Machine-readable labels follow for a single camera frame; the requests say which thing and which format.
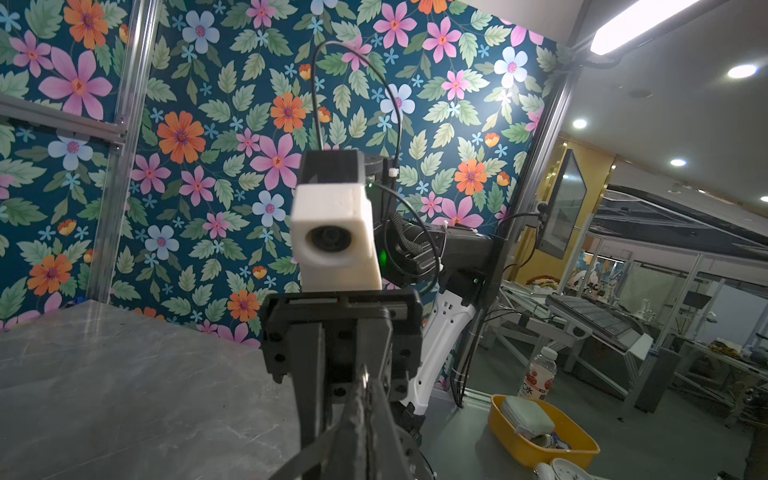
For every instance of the white alarm clock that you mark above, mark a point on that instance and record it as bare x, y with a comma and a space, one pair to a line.
560, 469

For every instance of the black monitor screen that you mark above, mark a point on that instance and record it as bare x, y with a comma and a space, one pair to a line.
564, 207

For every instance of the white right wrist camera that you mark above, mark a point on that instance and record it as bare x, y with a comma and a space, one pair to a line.
332, 225

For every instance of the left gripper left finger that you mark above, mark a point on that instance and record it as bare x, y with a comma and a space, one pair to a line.
341, 452

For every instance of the aluminium frame bars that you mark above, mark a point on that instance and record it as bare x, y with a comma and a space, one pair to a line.
169, 188

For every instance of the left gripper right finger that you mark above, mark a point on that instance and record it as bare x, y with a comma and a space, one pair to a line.
386, 456

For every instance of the plastic drink bottle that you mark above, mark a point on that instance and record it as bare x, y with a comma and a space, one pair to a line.
540, 375

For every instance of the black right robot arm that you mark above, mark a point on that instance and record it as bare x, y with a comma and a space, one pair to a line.
448, 263

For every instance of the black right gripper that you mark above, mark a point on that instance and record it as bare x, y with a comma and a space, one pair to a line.
376, 333

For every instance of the yellow plastic tray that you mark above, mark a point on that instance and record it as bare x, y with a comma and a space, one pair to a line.
568, 440

